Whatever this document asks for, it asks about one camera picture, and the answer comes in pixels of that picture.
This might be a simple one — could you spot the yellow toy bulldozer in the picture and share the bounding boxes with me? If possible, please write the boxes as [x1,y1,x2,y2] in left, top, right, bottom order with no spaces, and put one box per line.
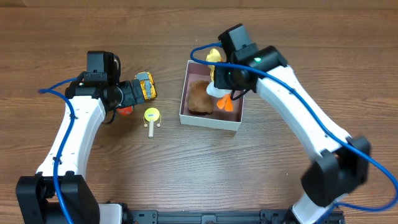
[135,72,157,100]

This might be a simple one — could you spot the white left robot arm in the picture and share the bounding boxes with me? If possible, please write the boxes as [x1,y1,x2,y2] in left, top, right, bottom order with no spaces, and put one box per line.
[16,51,144,223]

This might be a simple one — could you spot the brown plush bear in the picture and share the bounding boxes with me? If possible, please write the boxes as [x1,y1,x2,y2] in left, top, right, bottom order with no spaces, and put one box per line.
[187,80,214,115]

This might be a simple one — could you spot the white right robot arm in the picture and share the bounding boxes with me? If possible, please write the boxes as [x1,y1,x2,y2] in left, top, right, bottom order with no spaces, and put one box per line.
[212,44,371,223]

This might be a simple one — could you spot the white box pink interior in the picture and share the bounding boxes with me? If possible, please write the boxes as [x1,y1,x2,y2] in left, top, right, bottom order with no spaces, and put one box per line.
[179,60,244,131]

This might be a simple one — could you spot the white plush duck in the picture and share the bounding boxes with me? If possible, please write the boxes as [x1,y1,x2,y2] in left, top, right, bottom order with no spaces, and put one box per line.
[206,49,234,112]

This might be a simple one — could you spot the yellow wooden rattle drum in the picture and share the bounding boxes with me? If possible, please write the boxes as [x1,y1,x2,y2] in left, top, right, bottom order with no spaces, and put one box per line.
[144,107,162,138]

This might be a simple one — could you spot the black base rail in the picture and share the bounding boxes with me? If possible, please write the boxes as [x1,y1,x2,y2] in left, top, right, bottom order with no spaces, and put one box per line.
[124,209,346,224]

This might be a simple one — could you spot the red toy ball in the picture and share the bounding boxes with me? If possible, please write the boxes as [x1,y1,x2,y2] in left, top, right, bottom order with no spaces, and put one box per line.
[116,106,134,116]

